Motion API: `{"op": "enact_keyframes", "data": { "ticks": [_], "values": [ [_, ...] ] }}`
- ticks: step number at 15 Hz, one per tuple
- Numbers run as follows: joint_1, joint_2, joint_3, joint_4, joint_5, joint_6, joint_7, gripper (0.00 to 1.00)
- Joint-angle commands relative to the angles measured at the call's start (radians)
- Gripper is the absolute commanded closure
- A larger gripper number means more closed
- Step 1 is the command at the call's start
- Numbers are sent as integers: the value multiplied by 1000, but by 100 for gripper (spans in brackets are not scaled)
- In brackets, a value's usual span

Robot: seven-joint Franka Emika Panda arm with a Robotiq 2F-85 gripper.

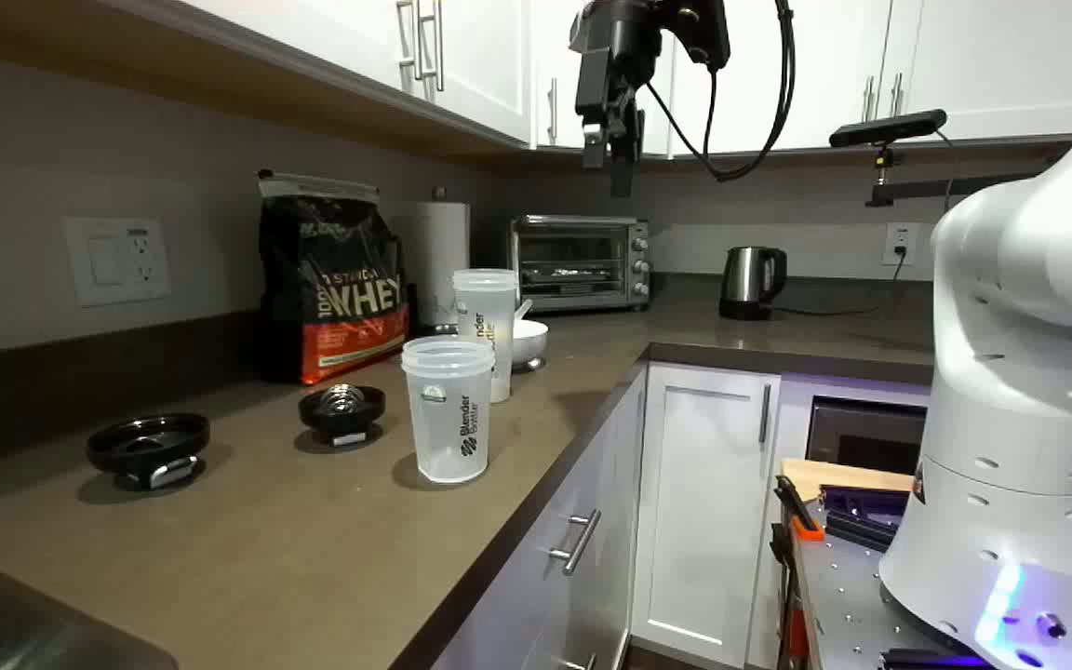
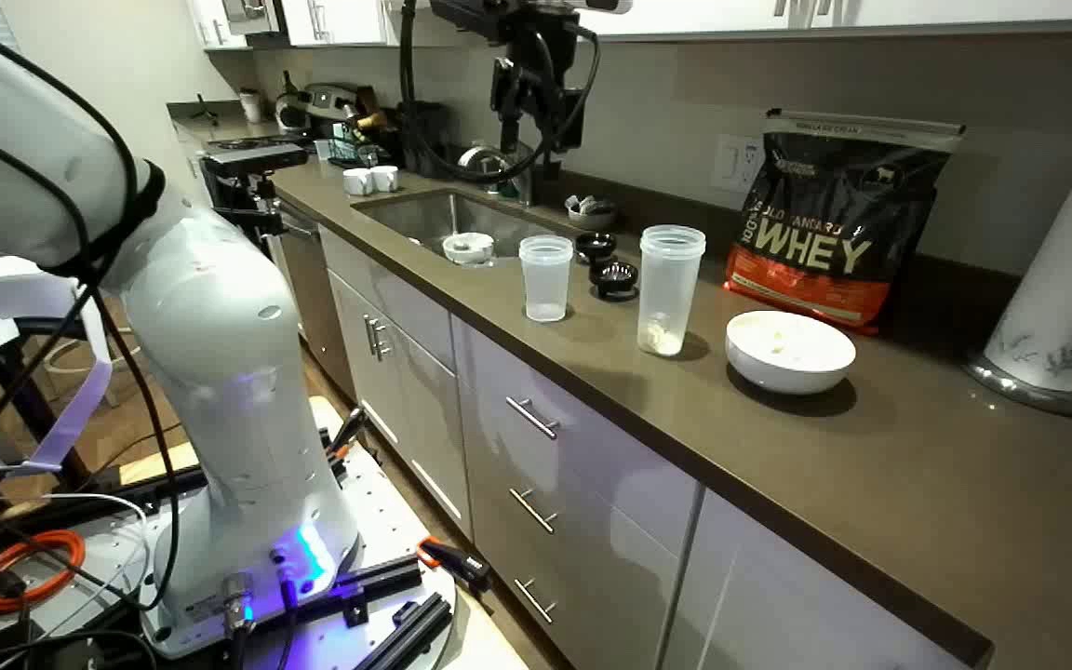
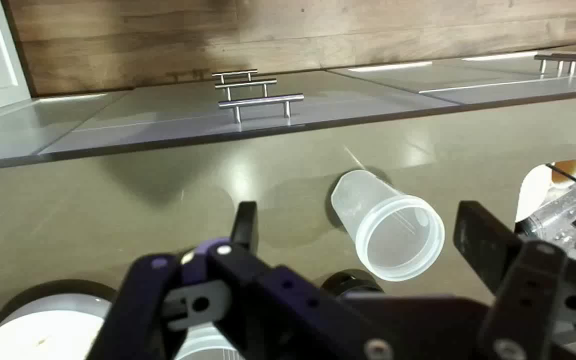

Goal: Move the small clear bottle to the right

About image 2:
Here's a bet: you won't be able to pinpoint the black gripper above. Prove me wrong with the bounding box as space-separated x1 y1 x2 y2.
488 32 590 193

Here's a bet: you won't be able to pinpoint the small clear plastic bottle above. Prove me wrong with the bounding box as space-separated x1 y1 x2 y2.
515 229 577 327

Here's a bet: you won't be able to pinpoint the black bottle lid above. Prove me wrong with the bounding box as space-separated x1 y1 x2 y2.
590 258 644 306
572 227 622 263

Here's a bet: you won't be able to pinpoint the tall clear plastic bottle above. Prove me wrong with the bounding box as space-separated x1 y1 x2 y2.
633 219 710 361

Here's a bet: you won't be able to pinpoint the small black white sink item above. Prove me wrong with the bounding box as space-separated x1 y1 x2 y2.
561 189 622 229

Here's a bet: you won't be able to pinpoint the steel kitchen sink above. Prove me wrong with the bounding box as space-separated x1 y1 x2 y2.
350 187 566 260

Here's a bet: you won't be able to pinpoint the white round lid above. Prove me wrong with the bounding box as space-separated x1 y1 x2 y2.
438 227 499 271

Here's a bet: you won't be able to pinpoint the white small cups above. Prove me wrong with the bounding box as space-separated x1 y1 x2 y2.
339 160 405 201

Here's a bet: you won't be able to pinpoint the dark countertop appliances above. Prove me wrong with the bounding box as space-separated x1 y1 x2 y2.
267 77 453 177

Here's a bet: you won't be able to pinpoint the white upper kitchen cabinets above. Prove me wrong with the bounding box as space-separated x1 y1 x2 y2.
184 0 1072 52

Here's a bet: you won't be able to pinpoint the white kitchen cabinets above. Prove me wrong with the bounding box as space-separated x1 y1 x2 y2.
312 222 974 670
184 0 1072 52

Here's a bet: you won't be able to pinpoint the dark dishwasher front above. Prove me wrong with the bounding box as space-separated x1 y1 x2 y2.
272 212 358 400

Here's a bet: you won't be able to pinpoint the black red whey bag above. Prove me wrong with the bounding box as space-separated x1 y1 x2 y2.
719 104 969 337

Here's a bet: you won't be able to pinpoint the white bowl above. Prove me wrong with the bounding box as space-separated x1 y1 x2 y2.
722 306 865 397

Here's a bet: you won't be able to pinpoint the white lower kitchen cabinets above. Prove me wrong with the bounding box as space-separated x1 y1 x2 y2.
312 222 974 670

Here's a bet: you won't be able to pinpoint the perforated robot mounting plate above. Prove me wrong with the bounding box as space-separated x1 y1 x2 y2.
10 392 497 670

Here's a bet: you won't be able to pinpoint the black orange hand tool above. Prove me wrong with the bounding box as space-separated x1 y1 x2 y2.
412 532 499 599

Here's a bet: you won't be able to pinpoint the white paper towel roll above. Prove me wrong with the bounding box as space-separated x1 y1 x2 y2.
964 154 1072 417

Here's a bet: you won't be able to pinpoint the white wall outlet plate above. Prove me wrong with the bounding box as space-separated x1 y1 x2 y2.
706 130 766 197

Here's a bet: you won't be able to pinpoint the silver cabinet door handle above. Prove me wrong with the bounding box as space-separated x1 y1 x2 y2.
358 307 397 366

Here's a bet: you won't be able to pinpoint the silver drawer handle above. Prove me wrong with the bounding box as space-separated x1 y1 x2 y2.
503 392 566 448
507 574 561 627
507 484 561 538

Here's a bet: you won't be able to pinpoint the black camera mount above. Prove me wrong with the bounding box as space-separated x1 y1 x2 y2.
198 137 322 229

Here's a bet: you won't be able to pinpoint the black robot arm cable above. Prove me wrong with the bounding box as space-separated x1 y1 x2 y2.
0 6 185 609

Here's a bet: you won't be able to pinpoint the black aluminium rail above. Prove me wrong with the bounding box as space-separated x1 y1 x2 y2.
350 589 459 670

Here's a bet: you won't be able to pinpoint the white curved strap frame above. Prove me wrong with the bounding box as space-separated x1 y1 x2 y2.
0 252 119 475

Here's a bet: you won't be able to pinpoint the orange cable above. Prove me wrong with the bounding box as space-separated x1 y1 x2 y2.
0 526 91 621

